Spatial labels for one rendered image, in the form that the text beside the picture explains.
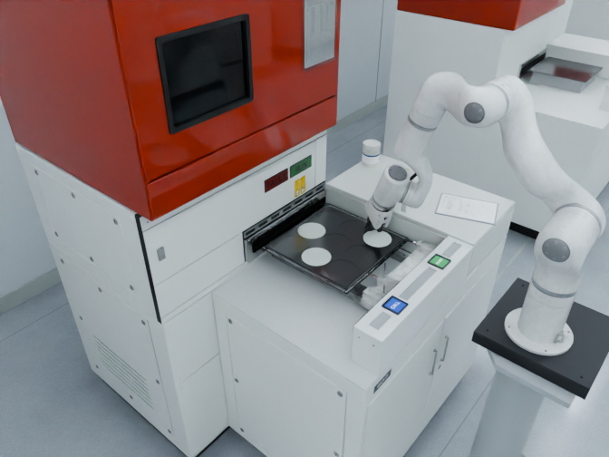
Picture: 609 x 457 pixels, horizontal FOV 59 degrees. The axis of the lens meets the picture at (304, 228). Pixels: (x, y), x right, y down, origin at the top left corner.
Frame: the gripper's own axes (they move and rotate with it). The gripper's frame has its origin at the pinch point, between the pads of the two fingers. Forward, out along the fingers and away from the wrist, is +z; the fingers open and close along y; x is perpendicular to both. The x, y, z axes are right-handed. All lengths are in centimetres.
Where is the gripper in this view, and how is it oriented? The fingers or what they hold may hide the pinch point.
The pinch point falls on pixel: (370, 226)
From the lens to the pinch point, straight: 194.9
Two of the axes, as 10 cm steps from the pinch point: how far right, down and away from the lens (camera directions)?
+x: -9.2, 2.3, -3.2
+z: -1.7, 5.2, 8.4
